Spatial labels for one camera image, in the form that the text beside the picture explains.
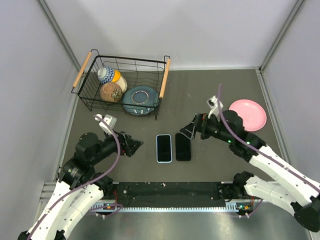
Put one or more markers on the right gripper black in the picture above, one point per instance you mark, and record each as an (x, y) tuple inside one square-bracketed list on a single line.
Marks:
[(198, 124)]

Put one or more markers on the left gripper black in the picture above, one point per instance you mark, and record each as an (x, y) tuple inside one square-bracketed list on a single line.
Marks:
[(130, 145)]

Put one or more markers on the blue smartphone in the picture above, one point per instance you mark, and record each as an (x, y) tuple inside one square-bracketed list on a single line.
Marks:
[(183, 147)]

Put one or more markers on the black smartphone face down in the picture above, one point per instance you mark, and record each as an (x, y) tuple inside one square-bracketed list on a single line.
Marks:
[(164, 148)]

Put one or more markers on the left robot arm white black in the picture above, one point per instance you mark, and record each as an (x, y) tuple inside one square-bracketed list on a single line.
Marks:
[(71, 199)]

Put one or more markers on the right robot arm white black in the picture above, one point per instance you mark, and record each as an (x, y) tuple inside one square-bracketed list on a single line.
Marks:
[(292, 191)]

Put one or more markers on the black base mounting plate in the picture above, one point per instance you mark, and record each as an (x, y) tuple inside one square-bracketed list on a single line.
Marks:
[(174, 194)]

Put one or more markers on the dark teal plate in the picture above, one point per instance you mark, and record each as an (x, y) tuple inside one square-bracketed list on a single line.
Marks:
[(140, 100)]

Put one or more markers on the brown ceramic bowl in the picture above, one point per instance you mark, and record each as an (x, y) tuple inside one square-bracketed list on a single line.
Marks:
[(111, 92)]

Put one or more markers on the beige bowl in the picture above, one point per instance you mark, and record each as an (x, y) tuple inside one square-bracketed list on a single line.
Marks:
[(122, 84)]

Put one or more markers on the pink plate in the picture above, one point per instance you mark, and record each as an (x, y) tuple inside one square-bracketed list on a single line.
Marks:
[(253, 115)]

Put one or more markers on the yellow bowl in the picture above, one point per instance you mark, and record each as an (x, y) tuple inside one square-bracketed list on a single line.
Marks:
[(116, 76)]

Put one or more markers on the blue white patterned bowl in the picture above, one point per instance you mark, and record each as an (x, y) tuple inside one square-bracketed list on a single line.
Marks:
[(106, 74)]

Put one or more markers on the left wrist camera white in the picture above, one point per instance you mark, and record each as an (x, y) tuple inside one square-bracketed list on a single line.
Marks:
[(107, 122)]

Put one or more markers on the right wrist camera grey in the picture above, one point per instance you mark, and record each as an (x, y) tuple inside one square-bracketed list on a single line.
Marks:
[(213, 104)]

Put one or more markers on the black wire dish basket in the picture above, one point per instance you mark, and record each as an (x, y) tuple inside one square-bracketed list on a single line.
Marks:
[(131, 85)]

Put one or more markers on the grey slotted cable duct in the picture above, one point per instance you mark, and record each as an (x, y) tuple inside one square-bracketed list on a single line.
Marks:
[(230, 207)]

